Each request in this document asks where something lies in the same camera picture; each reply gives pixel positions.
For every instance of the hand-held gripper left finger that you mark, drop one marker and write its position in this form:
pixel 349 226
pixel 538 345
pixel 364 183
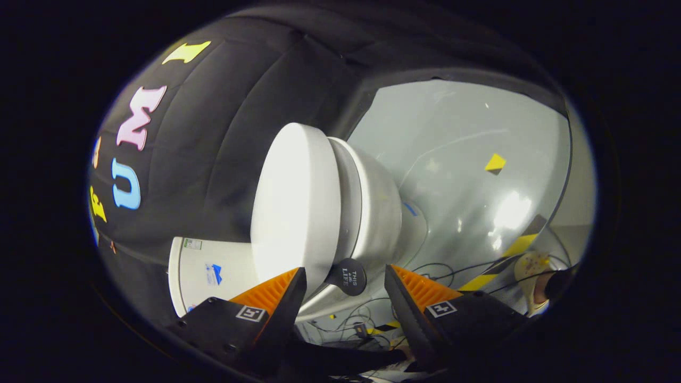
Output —
pixel 282 319

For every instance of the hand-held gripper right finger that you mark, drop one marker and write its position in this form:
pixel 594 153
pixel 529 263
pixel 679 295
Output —
pixel 407 314

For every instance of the black round lid tab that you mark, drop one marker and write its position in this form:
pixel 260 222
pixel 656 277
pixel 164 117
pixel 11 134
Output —
pixel 348 276

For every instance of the white toilet lid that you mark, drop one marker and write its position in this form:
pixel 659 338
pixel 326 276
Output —
pixel 292 213

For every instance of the white ceramic toilet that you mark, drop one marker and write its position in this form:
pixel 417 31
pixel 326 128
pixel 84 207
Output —
pixel 380 213

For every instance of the yellow black hazard tape strip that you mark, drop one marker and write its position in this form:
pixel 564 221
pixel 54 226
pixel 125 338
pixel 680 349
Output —
pixel 518 244

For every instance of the cream patterned slipper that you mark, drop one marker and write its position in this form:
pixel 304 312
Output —
pixel 529 266

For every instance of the person's leg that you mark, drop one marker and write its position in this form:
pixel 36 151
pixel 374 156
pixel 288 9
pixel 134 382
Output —
pixel 545 290

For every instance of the small yellow black tape piece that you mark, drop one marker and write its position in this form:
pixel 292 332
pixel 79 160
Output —
pixel 495 162

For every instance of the black backdrop cloth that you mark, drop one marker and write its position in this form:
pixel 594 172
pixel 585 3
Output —
pixel 223 133

